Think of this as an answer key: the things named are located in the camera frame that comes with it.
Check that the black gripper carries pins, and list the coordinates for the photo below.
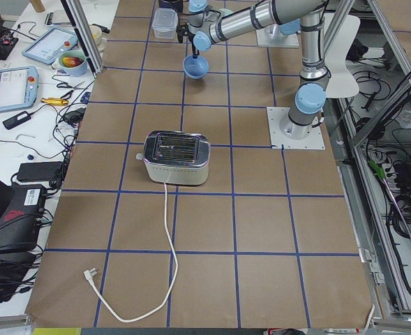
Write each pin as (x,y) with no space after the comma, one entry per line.
(195,47)

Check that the cream bowl with lemon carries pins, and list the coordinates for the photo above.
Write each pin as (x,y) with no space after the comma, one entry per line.
(97,34)

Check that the blue bowl with fruit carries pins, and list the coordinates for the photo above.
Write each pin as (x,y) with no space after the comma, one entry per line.
(73,62)

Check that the clear plastic food container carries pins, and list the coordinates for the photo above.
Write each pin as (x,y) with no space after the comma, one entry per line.
(165,23)

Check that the dark blue saucepan with lid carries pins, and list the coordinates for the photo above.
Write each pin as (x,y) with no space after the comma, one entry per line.
(176,5)

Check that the cream toaster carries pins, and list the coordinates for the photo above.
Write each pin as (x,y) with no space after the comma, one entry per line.
(175,157)

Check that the black scissors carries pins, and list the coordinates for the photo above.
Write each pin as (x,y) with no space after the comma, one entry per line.
(71,89)

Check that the gold cylinder tool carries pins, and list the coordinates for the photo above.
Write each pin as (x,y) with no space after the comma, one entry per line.
(55,101)

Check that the blue teach pendant far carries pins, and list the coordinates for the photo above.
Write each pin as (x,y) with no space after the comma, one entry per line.
(50,45)

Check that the blue teach pendant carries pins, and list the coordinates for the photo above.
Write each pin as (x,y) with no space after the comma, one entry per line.
(18,88)
(50,45)

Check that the white chair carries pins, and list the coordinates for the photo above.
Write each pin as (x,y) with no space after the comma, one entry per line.
(342,83)

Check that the blue teach pendant near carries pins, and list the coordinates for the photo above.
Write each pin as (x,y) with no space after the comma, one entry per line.
(18,88)

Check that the black power adapter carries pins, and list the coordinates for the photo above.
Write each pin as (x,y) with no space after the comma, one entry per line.
(16,120)

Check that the black power brick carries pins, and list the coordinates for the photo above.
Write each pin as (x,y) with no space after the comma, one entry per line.
(43,171)

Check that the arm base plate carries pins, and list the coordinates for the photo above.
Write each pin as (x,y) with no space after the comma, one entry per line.
(284,134)
(263,40)

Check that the aluminium frame post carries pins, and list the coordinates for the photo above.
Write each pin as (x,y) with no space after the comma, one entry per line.
(78,20)

